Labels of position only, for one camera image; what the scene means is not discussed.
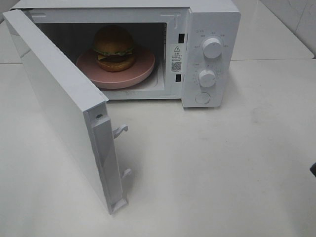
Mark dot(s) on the round white door release button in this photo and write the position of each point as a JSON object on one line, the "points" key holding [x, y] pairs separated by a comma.
{"points": [[202, 98]]}

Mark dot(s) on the white microwave door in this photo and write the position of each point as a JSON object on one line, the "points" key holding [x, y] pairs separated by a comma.
{"points": [[74, 106]]}

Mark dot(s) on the toy burger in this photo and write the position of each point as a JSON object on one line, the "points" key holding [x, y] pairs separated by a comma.
{"points": [[114, 47]]}

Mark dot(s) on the pink round plate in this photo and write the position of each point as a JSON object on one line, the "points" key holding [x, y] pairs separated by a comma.
{"points": [[141, 69]]}

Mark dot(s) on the white lower microwave knob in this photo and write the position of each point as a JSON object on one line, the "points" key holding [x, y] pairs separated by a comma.
{"points": [[206, 78]]}

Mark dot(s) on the white microwave knob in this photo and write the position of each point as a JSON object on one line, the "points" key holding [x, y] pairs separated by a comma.
{"points": [[212, 47], [206, 78]]}

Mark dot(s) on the white warning label sticker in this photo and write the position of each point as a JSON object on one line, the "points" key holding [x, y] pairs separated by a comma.
{"points": [[176, 58]]}

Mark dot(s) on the white upper microwave knob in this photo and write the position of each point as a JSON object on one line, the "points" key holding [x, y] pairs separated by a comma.
{"points": [[212, 47]]}

